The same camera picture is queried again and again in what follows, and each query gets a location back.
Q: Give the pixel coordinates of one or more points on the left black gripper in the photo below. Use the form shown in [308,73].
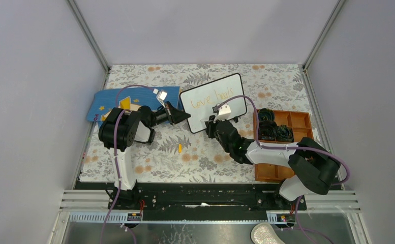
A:
[174,115]

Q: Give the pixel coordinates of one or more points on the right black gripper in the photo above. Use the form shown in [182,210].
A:
[210,124]

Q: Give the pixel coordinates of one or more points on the small black-framed whiteboard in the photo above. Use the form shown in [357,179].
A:
[199,101]

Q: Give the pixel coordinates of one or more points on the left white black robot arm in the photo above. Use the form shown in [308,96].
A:
[120,130]

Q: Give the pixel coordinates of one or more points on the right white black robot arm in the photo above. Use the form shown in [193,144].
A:
[314,168]

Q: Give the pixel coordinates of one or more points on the blue cartoon print cloth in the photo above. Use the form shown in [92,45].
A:
[129,98]

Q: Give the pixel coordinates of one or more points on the rolled dark tie top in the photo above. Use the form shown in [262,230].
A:
[266,115]

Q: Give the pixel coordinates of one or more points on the rolled dark tie right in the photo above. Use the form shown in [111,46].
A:
[284,134]

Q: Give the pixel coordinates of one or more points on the orange wooden compartment tray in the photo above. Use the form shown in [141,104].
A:
[300,123]

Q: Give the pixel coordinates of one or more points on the grey speckled oval object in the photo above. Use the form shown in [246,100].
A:
[264,233]

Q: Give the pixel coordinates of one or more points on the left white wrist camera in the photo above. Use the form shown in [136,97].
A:
[160,95]

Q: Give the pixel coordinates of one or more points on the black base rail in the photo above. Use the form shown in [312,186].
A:
[202,202]

